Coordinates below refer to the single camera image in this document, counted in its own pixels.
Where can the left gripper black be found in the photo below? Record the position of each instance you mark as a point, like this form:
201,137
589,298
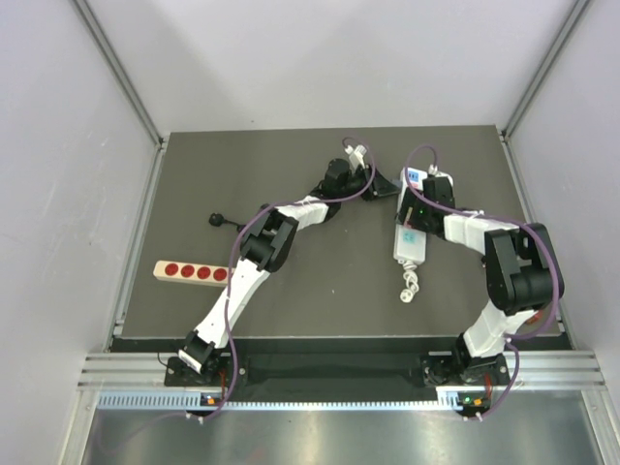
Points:
380,184

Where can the red cube plug adapter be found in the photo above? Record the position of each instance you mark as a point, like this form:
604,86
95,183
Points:
534,319

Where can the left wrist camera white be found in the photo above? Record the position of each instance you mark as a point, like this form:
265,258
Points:
356,155

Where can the right aluminium frame post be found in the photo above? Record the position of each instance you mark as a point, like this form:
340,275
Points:
551,139

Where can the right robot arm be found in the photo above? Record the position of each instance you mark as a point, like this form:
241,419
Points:
521,272

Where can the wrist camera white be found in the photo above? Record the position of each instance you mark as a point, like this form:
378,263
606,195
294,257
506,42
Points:
356,155
433,170

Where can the left aluminium frame post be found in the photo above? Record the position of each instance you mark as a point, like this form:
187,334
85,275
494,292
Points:
97,33

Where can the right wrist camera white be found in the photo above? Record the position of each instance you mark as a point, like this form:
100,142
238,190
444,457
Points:
433,170

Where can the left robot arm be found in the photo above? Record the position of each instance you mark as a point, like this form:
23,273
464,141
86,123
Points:
262,247

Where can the white slotted cable duct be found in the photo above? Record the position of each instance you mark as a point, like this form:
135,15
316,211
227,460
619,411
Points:
194,401

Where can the white power strip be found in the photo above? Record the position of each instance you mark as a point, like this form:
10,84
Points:
409,244

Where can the wooden power strip red sockets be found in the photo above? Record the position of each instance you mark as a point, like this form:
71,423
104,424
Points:
191,273

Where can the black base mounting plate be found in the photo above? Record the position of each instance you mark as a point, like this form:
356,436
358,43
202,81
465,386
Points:
419,370

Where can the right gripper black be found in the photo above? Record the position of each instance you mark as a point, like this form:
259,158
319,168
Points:
412,201

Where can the aluminium frame post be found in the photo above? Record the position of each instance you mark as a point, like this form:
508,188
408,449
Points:
97,33
551,139

